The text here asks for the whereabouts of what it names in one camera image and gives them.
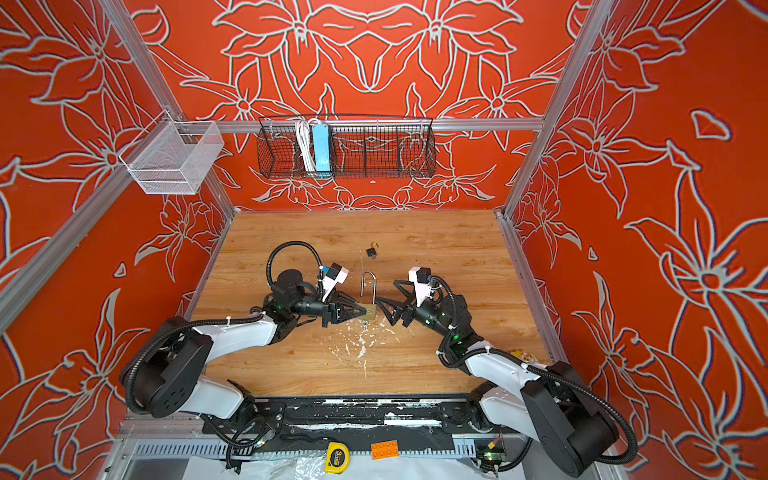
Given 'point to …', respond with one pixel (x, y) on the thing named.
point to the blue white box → (322, 149)
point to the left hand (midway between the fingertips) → (363, 312)
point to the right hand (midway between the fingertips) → (382, 294)
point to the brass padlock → (371, 308)
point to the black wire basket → (345, 146)
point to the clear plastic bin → (174, 157)
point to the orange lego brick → (385, 449)
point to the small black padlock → (372, 252)
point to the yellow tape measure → (337, 457)
